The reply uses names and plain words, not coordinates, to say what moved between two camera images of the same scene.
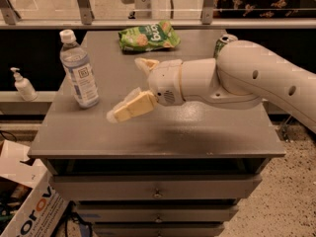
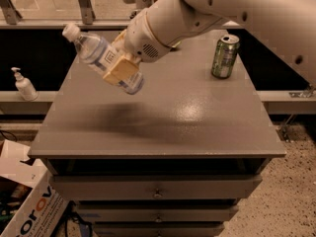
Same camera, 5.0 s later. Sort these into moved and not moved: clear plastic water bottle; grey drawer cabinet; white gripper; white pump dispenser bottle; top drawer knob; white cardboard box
Moved: clear plastic water bottle; white gripper
Not moved: top drawer knob; grey drawer cabinet; white cardboard box; white pump dispenser bottle
